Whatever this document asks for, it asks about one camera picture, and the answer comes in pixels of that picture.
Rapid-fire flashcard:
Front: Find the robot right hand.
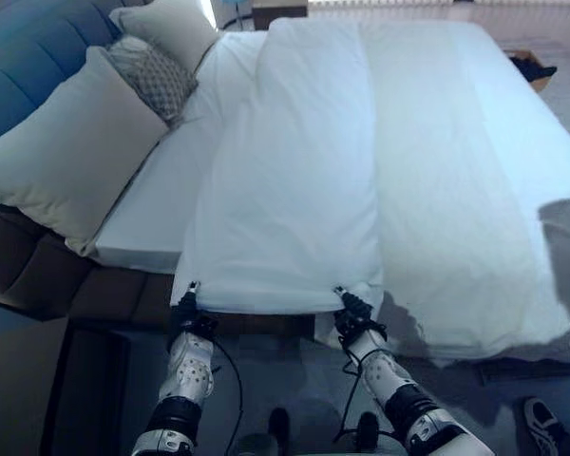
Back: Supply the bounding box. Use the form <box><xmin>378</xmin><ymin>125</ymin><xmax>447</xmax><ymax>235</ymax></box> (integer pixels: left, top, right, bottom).
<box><xmin>332</xmin><ymin>284</ymin><xmax>377</xmax><ymax>330</ymax></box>

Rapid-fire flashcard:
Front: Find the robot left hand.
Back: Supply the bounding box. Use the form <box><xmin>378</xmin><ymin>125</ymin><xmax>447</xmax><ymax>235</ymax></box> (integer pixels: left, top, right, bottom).
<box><xmin>174</xmin><ymin>280</ymin><xmax>219</xmax><ymax>331</ymax></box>

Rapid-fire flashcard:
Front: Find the white duvet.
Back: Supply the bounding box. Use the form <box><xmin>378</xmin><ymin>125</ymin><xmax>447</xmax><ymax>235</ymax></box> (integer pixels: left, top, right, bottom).
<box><xmin>169</xmin><ymin>17</ymin><xmax>570</xmax><ymax>368</ymax></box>

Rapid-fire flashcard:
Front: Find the white fitted sheet mattress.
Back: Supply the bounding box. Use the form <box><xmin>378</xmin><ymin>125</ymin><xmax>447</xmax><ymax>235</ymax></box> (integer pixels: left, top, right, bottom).
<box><xmin>94</xmin><ymin>29</ymin><xmax>269</xmax><ymax>276</ymax></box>

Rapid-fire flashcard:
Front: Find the robot dark right foot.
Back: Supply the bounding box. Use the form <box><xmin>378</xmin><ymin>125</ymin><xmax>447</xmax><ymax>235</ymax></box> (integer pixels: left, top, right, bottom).
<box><xmin>354</xmin><ymin>411</ymin><xmax>382</xmax><ymax>453</ymax></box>

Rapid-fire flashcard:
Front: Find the robot dark foot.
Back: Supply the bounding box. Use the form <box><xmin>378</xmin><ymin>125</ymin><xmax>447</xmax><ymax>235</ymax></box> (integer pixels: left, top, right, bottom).
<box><xmin>354</xmin><ymin>411</ymin><xmax>382</xmax><ymax>453</ymax></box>
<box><xmin>266</xmin><ymin>406</ymin><xmax>292</xmax><ymax>452</ymax></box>

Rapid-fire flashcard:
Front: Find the dark low cabinet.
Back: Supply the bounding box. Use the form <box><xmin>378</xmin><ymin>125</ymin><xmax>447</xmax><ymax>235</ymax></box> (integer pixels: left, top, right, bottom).
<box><xmin>41</xmin><ymin>326</ymin><xmax>132</xmax><ymax>456</ymax></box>

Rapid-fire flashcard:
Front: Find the robot dark left foot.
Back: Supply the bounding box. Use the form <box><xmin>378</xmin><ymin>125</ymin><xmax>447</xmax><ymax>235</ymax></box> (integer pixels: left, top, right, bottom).
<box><xmin>266</xmin><ymin>406</ymin><xmax>292</xmax><ymax>452</ymax></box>

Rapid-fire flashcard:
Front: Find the large white pillow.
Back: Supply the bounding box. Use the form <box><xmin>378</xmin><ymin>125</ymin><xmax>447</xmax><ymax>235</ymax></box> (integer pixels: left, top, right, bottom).
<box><xmin>0</xmin><ymin>45</ymin><xmax>171</xmax><ymax>258</ymax></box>

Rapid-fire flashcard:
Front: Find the black and white sneaker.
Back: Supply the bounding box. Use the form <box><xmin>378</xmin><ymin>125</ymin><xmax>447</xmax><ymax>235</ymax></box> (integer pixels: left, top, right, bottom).
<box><xmin>520</xmin><ymin>395</ymin><xmax>570</xmax><ymax>456</ymax></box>

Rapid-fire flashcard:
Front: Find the grey patterned cushion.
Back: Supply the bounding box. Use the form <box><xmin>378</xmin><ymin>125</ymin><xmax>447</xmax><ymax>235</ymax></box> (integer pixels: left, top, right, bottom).
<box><xmin>104</xmin><ymin>35</ymin><xmax>200</xmax><ymax>125</ymax></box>

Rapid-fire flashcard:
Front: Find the small white pillow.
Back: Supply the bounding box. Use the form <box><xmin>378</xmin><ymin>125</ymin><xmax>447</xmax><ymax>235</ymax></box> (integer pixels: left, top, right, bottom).
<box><xmin>108</xmin><ymin>0</ymin><xmax>220</xmax><ymax>68</ymax></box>

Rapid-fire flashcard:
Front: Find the cardboard box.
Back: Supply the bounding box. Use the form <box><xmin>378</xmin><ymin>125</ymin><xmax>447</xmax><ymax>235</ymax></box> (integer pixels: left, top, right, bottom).
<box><xmin>502</xmin><ymin>47</ymin><xmax>560</xmax><ymax>94</ymax></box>

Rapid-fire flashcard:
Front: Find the blue padded headboard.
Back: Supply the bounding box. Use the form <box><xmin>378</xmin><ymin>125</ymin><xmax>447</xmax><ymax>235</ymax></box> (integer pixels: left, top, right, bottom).
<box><xmin>0</xmin><ymin>0</ymin><xmax>124</xmax><ymax>149</ymax></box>

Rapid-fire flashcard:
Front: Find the black item in box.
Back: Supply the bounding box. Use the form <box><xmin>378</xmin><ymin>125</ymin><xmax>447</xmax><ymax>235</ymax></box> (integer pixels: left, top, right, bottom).
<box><xmin>508</xmin><ymin>54</ymin><xmax>559</xmax><ymax>83</ymax></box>

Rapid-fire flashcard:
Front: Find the wooden nightstand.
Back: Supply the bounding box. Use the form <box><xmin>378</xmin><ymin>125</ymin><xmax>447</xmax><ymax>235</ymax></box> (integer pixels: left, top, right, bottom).
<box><xmin>253</xmin><ymin>0</ymin><xmax>311</xmax><ymax>26</ymax></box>

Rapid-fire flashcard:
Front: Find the white curtain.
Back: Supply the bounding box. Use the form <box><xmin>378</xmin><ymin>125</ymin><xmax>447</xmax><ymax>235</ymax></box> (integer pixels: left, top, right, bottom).
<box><xmin>308</xmin><ymin>0</ymin><xmax>570</xmax><ymax>23</ymax></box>

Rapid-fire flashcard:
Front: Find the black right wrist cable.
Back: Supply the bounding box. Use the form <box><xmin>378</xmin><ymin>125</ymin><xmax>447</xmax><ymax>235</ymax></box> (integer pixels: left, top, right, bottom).
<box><xmin>332</xmin><ymin>333</ymin><xmax>368</xmax><ymax>441</ymax></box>

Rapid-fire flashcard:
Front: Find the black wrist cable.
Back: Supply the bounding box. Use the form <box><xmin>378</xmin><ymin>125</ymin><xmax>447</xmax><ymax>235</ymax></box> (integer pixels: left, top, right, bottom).
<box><xmin>211</xmin><ymin>337</ymin><xmax>245</xmax><ymax>443</ymax></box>
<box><xmin>332</xmin><ymin>333</ymin><xmax>368</xmax><ymax>441</ymax></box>

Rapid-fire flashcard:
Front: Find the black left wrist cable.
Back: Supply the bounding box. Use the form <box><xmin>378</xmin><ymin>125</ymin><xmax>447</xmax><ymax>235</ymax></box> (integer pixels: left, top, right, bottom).
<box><xmin>211</xmin><ymin>337</ymin><xmax>245</xmax><ymax>443</ymax></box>

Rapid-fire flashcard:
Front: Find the brown padded bed frame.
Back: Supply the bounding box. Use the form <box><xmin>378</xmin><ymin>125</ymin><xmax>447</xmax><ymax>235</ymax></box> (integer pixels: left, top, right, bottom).
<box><xmin>0</xmin><ymin>199</ymin><xmax>316</xmax><ymax>344</ymax></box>

